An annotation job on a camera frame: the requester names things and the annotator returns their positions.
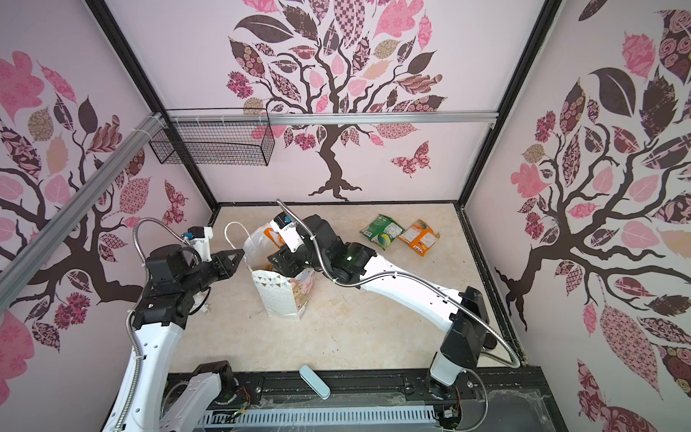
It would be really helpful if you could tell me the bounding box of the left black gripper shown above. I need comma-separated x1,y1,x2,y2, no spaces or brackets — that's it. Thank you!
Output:
181,248,246,295

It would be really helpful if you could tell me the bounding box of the white patterned paper bag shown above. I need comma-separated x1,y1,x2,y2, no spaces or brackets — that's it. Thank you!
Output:
223,221,316,320

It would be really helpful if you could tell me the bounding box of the green Fox's candy bag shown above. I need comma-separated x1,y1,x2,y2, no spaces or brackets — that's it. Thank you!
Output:
360,214,404,250

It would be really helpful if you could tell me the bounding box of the orange Fox's fruits candy bag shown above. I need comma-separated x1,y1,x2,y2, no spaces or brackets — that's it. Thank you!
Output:
398,219,440,257

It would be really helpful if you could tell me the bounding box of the Fox's fruits oval candy bag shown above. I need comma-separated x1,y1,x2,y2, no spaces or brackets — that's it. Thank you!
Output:
264,226,285,248

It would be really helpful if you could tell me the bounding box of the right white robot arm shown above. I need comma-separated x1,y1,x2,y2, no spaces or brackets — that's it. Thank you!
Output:
268,212,493,389

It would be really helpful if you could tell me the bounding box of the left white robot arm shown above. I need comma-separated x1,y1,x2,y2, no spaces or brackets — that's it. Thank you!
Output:
104,245,244,431

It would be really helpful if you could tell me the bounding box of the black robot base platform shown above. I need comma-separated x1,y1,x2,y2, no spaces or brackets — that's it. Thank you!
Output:
194,367,567,431

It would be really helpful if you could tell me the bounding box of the light blue oblong object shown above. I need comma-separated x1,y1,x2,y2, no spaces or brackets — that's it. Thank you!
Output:
299,365,331,400

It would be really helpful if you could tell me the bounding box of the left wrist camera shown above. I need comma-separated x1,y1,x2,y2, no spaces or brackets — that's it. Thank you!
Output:
183,226,213,262

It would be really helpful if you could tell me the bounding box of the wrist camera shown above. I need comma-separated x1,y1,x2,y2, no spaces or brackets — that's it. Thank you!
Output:
270,212,304,253
183,226,213,262

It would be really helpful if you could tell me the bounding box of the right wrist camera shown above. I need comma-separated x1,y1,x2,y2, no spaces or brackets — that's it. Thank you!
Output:
270,212,304,253

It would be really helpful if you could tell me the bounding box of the left metal cable conduit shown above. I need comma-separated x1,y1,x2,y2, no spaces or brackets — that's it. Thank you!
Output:
110,217,190,432

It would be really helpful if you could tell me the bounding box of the metal cable conduit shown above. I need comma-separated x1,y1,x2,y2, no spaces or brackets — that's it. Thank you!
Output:
110,217,190,432
274,198,522,370

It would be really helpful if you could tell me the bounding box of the black wire basket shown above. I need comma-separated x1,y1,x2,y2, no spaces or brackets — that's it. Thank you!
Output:
149,108,275,167

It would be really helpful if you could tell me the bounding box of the aluminium rail back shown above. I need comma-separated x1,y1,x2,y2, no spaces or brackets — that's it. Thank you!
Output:
169,111,498,126

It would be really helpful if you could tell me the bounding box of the aluminium rail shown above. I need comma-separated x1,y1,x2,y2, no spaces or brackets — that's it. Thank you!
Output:
169,111,498,126
1,113,165,311

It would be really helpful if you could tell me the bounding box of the white slotted cable duct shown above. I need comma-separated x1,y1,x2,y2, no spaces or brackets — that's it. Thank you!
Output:
197,406,437,428

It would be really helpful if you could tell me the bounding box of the aluminium rail left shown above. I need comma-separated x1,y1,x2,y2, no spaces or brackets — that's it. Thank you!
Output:
1,113,165,311

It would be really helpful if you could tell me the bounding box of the right metal cable conduit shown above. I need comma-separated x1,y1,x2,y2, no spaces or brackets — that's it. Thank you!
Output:
274,198,522,370

